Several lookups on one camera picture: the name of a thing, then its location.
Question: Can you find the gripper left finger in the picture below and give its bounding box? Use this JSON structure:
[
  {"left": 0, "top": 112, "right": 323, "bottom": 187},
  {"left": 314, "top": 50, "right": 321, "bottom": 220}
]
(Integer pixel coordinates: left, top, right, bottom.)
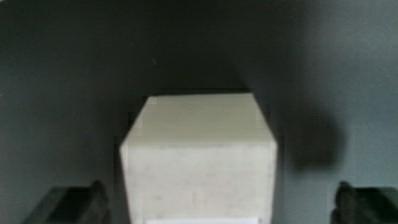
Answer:
[{"left": 21, "top": 181, "right": 110, "bottom": 224}]

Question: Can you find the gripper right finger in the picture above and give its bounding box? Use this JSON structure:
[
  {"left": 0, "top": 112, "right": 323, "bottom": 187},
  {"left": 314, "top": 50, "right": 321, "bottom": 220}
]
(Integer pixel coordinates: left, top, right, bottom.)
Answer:
[{"left": 330, "top": 182, "right": 398, "bottom": 224}]

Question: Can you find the white leg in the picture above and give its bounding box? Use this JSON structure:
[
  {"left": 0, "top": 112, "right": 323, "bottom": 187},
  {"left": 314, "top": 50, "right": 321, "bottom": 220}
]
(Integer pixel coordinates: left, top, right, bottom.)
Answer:
[{"left": 120, "top": 93, "right": 277, "bottom": 224}]

